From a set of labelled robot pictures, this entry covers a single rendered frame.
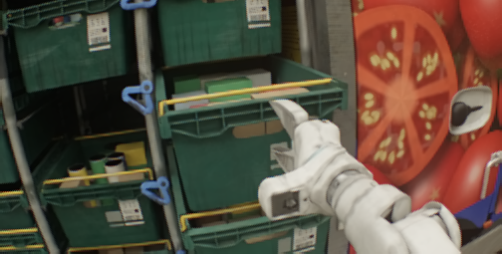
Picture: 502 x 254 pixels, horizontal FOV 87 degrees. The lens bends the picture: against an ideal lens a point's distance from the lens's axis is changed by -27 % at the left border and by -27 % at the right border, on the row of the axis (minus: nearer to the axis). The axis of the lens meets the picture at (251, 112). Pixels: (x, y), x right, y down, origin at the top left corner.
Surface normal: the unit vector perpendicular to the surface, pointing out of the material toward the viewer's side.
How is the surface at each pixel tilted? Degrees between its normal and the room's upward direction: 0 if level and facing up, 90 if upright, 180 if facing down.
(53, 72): 98
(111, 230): 91
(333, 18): 90
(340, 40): 90
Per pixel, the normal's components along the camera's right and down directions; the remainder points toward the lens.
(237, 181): 0.26, 0.29
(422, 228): 0.00, -0.92
